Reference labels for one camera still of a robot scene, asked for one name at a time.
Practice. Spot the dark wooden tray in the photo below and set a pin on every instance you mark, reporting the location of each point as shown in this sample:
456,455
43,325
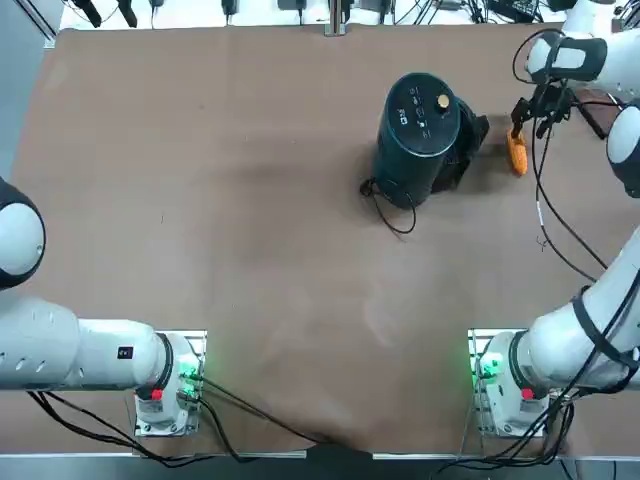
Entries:
597,117

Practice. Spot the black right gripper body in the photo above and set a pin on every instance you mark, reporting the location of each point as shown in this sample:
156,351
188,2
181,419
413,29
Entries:
551,100

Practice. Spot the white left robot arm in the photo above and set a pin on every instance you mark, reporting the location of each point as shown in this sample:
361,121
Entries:
100,350

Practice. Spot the grey black power adapter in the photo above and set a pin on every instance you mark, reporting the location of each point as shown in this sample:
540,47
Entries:
295,4

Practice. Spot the dark green air fryer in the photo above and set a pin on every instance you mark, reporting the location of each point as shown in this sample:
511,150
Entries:
422,112

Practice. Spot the aluminium profile post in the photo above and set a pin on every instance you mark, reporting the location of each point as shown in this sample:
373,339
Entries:
336,17

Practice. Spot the yellow corn cob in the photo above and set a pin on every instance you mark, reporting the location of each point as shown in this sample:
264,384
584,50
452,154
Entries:
517,156

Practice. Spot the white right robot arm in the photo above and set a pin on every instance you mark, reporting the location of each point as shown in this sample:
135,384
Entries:
550,345

